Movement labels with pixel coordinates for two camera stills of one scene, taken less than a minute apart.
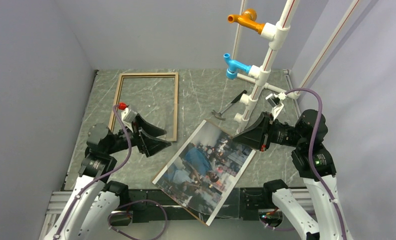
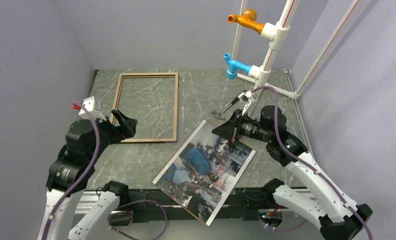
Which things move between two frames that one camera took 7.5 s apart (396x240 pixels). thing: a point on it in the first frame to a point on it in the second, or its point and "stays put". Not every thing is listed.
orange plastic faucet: [247, 19] stays put
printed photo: [204, 173] stays put
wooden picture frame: [165, 74] stays put
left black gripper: [150, 145] to [127, 127]
